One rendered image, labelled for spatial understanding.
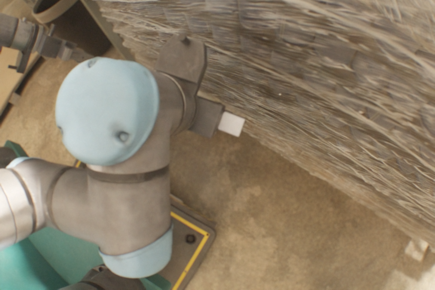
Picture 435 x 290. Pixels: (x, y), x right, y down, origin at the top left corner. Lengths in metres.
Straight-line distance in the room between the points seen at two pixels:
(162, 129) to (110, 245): 0.11
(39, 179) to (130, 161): 0.12
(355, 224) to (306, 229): 0.28
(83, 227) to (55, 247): 0.40
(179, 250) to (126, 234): 0.68
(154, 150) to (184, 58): 0.14
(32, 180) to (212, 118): 0.23
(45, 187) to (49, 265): 0.42
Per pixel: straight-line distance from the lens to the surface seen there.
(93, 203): 0.20
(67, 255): 0.59
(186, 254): 0.86
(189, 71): 0.27
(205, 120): 0.30
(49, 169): 0.26
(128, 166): 0.17
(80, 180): 0.22
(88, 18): 1.59
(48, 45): 0.60
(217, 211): 1.14
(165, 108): 0.18
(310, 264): 1.24
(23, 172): 0.26
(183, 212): 0.84
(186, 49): 0.28
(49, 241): 0.63
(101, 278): 0.46
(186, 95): 0.25
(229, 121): 0.35
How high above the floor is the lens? 1.14
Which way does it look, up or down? 70 degrees down
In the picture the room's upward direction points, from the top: 17 degrees counter-clockwise
